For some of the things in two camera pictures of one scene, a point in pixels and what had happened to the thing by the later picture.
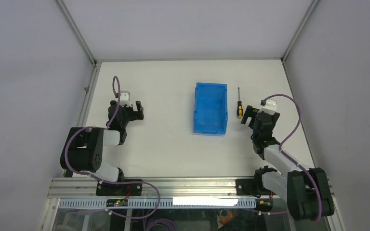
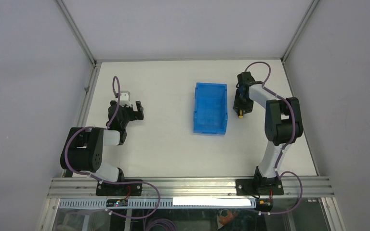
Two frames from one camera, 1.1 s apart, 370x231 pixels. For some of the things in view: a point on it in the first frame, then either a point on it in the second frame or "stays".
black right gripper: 256,115 -> 242,106
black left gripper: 131,112 stays
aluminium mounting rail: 152,188 stays
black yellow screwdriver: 240,113 stays
